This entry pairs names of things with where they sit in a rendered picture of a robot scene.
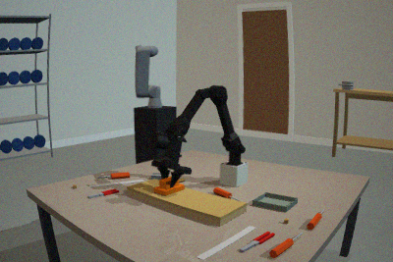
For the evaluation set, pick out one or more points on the tan floor panel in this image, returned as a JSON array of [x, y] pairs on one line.
[[209, 208]]

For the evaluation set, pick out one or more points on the orange-handled awl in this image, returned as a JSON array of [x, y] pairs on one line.
[[282, 247], [314, 220], [118, 176], [223, 193]]

